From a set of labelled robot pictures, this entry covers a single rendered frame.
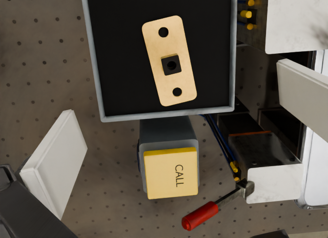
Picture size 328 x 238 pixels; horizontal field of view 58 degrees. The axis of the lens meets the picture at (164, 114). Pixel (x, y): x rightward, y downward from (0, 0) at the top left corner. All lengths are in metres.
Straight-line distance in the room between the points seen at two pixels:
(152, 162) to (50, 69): 0.52
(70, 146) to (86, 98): 0.63
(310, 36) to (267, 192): 0.26
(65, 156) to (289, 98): 0.13
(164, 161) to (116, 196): 0.61
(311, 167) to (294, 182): 0.09
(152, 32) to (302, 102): 0.16
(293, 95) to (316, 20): 0.22
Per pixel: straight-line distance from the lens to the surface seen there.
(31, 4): 0.79
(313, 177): 0.63
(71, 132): 0.18
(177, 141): 0.35
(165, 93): 0.30
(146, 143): 0.35
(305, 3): 0.38
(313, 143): 0.59
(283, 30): 0.37
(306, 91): 0.17
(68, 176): 0.16
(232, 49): 0.30
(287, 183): 0.53
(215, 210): 0.45
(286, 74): 0.18
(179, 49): 0.29
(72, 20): 0.77
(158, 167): 0.34
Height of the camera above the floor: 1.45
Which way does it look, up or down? 68 degrees down
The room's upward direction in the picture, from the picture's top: 170 degrees clockwise
